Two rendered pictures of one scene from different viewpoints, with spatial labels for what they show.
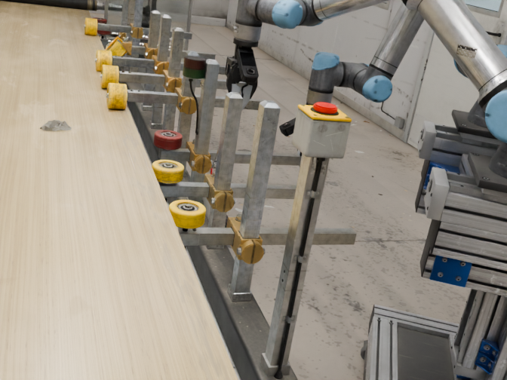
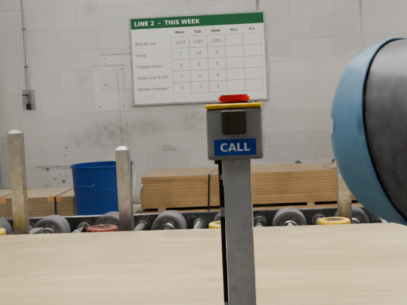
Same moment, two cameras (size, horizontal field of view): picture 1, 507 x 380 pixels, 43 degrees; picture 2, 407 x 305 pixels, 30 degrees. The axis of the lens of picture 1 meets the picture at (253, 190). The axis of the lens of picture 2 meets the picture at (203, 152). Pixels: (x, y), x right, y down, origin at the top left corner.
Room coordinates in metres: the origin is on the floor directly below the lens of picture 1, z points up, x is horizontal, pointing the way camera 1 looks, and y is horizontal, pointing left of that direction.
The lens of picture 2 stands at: (1.41, -1.00, 1.23)
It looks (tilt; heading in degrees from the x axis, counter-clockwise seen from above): 4 degrees down; 115
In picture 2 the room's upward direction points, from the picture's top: 3 degrees counter-clockwise
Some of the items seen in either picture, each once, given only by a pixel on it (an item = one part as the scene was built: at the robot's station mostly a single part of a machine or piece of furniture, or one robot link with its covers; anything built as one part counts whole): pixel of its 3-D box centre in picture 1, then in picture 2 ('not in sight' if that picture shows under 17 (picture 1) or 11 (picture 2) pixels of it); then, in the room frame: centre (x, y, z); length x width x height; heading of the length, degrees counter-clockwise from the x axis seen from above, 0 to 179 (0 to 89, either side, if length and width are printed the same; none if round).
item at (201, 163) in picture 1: (197, 157); not in sight; (1.77, 0.18, 0.85); 0.13 x 0.06 x 0.05; 20
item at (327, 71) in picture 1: (324, 72); not in sight; (1.91, -0.15, 1.12); 0.09 x 0.08 x 0.11; 110
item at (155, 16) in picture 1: (150, 68); not in sight; (2.69, 0.51, 0.88); 0.03 x 0.03 x 0.48; 20
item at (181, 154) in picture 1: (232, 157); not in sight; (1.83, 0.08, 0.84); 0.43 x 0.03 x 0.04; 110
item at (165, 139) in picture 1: (167, 151); not in sight; (1.76, 0.27, 0.85); 0.08 x 0.08 x 0.11
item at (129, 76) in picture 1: (179, 80); not in sight; (2.27, 0.32, 0.95); 0.50 x 0.04 x 0.04; 110
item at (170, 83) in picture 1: (171, 81); not in sight; (2.24, 0.35, 0.95); 0.13 x 0.06 x 0.05; 20
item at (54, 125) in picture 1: (54, 123); not in sight; (1.67, 0.57, 0.91); 0.09 x 0.07 x 0.02; 137
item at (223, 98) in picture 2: (324, 109); (234, 101); (1.04, -0.10, 1.22); 0.04 x 0.04 x 0.02
